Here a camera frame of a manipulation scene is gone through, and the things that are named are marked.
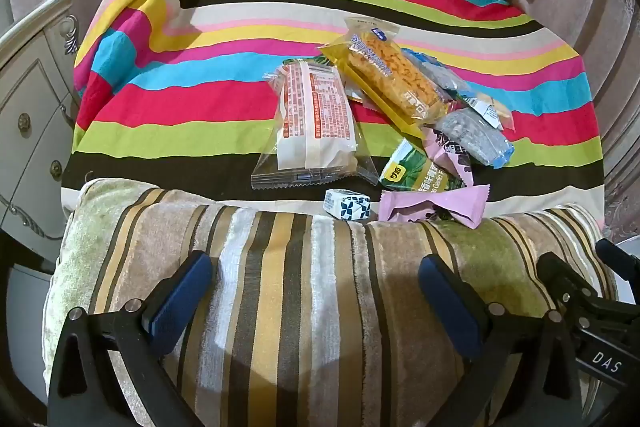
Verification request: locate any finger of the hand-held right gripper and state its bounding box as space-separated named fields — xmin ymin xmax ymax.
xmin=594 ymin=238 xmax=640 ymax=275
xmin=536 ymin=252 xmax=601 ymax=308

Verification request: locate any yellow cake packet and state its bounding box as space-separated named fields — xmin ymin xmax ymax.
xmin=318 ymin=16 xmax=455 ymax=140

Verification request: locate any white red-label bread packet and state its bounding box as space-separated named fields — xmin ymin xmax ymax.
xmin=251 ymin=59 xmax=382 ymax=191

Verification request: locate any green yellow snack packet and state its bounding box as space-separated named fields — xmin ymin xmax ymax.
xmin=378 ymin=138 xmax=466 ymax=195

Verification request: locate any beige striped velvet cushion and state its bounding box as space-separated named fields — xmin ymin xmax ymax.
xmin=44 ymin=179 xmax=621 ymax=427

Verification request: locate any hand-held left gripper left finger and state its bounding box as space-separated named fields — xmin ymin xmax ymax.
xmin=46 ymin=250 xmax=215 ymax=427

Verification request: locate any white carved dresser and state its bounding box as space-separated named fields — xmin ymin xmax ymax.
xmin=0 ymin=0 xmax=83 ymax=240

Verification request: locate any purple dark-print snack wrapper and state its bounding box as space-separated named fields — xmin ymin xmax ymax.
xmin=422 ymin=127 xmax=475 ymax=188

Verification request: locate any plain purple snack wrapper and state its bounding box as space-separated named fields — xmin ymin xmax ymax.
xmin=377 ymin=184 xmax=491 ymax=229

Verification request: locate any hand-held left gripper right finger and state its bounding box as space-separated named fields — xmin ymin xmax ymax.
xmin=418 ymin=253 xmax=583 ymax=427

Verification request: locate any rainbow striped cloth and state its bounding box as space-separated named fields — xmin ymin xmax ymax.
xmin=61 ymin=0 xmax=608 ymax=212

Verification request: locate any white blue-patterned candy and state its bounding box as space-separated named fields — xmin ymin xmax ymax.
xmin=323 ymin=188 xmax=372 ymax=223

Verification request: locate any grey blue-ended snack packet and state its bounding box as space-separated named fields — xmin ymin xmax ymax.
xmin=432 ymin=107 xmax=516 ymax=168

